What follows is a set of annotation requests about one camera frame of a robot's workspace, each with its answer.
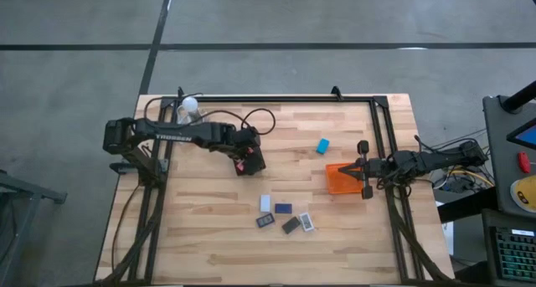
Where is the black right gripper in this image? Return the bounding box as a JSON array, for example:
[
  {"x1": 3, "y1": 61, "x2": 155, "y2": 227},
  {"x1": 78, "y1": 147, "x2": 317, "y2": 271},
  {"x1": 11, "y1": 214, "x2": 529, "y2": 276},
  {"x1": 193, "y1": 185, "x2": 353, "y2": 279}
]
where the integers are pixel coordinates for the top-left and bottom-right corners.
[{"x1": 338, "y1": 139, "x2": 390, "y2": 200}]

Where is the orange plastic basket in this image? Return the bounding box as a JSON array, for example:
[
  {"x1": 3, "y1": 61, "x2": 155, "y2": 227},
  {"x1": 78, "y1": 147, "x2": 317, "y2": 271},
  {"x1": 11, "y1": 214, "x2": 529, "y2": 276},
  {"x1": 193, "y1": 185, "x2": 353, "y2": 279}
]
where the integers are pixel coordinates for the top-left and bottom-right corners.
[{"x1": 325, "y1": 162, "x2": 364, "y2": 195}]

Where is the black plastic basket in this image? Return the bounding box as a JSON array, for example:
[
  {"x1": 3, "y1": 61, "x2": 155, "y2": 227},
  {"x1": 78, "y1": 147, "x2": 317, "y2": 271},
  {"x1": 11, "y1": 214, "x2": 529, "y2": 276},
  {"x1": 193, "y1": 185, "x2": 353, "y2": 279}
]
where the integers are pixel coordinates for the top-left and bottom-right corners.
[{"x1": 233, "y1": 146, "x2": 267, "y2": 177}]

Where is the white framed display meter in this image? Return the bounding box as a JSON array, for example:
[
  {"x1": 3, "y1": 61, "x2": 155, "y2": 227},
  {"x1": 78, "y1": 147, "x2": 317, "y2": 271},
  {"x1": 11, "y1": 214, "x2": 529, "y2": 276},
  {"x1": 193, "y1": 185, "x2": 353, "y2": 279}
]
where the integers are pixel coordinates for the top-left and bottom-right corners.
[{"x1": 298, "y1": 212, "x2": 316, "y2": 233}]

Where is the blue framed display meter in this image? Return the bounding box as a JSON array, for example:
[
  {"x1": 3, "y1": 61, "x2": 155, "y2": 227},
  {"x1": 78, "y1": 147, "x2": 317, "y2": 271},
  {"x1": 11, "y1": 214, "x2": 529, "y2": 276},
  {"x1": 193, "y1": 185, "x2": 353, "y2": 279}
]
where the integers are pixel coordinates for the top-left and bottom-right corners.
[{"x1": 255, "y1": 213, "x2": 276, "y2": 229}]

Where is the black box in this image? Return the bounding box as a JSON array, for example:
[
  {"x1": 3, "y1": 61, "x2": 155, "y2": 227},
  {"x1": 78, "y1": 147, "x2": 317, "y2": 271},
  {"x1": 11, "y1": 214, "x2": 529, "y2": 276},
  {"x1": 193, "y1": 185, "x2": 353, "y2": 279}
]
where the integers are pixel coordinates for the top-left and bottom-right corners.
[{"x1": 281, "y1": 216, "x2": 302, "y2": 235}]

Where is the white light bulb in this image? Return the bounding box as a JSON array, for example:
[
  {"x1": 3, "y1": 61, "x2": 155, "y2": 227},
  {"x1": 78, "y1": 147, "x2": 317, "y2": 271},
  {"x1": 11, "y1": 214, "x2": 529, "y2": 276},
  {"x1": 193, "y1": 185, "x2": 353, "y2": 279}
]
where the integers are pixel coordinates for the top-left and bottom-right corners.
[{"x1": 181, "y1": 96, "x2": 198, "y2": 115}]

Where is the white paper sheet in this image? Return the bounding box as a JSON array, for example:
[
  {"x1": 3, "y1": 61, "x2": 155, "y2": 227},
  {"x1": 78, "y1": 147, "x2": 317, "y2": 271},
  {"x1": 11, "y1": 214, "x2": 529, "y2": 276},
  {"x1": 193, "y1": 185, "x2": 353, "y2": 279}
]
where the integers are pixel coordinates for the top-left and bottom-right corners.
[{"x1": 441, "y1": 222, "x2": 456, "y2": 257}]

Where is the black cart beam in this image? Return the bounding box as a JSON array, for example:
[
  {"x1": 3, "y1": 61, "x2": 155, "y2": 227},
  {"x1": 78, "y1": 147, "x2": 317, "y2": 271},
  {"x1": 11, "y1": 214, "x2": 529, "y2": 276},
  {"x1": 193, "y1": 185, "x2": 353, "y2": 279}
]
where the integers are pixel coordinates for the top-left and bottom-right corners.
[{"x1": 437, "y1": 187, "x2": 499, "y2": 224}]

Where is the grey control console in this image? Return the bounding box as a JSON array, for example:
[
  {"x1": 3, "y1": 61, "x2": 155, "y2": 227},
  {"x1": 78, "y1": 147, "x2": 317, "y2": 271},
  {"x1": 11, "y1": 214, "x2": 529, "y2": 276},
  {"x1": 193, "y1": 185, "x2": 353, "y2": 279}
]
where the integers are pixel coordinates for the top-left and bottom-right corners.
[{"x1": 482, "y1": 95, "x2": 536, "y2": 218}]

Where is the red push button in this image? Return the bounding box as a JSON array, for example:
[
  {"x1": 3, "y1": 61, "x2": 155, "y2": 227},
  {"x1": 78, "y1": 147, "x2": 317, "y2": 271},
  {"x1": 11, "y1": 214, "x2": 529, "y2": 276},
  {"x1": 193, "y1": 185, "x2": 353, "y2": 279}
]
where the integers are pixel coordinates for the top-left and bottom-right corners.
[{"x1": 518, "y1": 151, "x2": 533, "y2": 174}]

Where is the yellow round pad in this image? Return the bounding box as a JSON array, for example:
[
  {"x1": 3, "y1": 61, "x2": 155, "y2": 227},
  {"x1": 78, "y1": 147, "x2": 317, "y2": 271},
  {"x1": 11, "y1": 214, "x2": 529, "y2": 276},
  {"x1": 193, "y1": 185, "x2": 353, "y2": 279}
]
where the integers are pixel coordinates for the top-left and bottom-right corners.
[{"x1": 510, "y1": 174, "x2": 536, "y2": 215}]

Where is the blue tablet screen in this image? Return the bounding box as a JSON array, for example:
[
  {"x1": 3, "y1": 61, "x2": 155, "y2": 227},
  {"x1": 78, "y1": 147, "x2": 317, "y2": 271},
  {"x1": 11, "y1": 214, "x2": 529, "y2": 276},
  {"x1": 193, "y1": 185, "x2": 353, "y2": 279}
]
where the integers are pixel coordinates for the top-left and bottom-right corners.
[{"x1": 507, "y1": 118, "x2": 536, "y2": 151}]

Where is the black console pole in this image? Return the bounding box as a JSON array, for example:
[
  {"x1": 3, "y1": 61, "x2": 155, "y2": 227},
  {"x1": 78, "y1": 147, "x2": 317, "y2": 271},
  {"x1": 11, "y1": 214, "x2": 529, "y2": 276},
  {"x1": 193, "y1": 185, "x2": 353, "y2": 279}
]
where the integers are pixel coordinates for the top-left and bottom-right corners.
[{"x1": 501, "y1": 80, "x2": 536, "y2": 114}]

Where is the backlit keyboard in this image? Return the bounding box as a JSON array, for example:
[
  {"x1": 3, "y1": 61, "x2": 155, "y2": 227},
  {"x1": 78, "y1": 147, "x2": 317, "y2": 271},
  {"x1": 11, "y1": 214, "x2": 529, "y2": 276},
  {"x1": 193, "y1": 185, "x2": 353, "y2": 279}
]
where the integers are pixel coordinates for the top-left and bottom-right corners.
[{"x1": 493, "y1": 227, "x2": 536, "y2": 282}]

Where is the grey side table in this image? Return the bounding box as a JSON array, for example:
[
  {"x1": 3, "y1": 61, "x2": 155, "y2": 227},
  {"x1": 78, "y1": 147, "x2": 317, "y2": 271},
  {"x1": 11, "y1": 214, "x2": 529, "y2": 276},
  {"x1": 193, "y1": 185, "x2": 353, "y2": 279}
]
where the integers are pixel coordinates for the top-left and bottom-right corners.
[{"x1": 0, "y1": 169, "x2": 68, "y2": 287}]

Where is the black left camera cable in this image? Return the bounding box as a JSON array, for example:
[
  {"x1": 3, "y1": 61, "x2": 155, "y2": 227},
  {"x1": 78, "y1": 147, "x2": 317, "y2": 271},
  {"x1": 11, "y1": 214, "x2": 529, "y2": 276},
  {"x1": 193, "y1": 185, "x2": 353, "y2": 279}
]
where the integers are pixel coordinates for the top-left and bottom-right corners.
[{"x1": 200, "y1": 108, "x2": 277, "y2": 136}]

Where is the black aluminium rig frame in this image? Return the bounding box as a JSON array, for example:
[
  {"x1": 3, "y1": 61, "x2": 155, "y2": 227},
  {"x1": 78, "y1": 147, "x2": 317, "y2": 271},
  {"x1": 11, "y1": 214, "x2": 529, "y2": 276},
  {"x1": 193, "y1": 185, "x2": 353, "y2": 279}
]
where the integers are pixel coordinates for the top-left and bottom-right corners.
[{"x1": 94, "y1": 93, "x2": 456, "y2": 287}]

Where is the white cable bundle with adapter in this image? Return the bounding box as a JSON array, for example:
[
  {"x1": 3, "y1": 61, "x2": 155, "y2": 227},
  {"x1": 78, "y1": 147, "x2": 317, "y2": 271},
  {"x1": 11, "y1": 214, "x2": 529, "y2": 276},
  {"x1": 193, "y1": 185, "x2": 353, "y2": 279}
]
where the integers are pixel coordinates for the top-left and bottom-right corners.
[{"x1": 175, "y1": 105, "x2": 210, "y2": 127}]

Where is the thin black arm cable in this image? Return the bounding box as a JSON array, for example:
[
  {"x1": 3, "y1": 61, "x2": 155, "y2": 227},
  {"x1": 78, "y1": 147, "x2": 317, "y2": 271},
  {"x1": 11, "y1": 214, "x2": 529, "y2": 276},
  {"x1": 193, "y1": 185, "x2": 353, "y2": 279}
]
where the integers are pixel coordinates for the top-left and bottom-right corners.
[{"x1": 143, "y1": 93, "x2": 189, "y2": 120}]

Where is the floor cable bundle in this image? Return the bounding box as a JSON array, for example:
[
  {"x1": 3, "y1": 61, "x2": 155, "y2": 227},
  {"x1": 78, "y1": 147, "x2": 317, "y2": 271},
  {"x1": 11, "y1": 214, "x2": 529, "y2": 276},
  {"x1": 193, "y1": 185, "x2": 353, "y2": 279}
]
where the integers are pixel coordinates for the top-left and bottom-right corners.
[{"x1": 426, "y1": 127, "x2": 497, "y2": 196}]

